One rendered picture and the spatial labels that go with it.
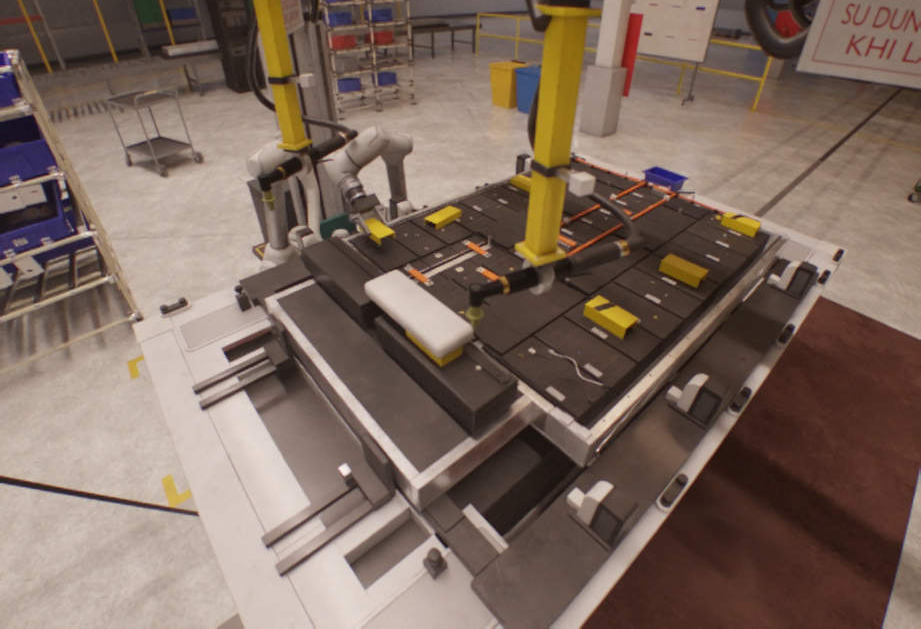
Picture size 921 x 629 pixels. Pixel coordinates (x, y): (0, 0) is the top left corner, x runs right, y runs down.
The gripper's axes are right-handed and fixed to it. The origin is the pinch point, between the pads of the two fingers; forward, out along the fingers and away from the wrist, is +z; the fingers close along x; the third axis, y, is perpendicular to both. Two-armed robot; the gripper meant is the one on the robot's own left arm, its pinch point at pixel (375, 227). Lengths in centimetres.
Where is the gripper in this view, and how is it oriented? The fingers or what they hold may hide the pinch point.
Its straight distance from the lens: 174.6
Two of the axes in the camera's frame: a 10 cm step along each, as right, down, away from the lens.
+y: 3.8, -4.0, -8.4
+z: 5.4, 8.3, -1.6
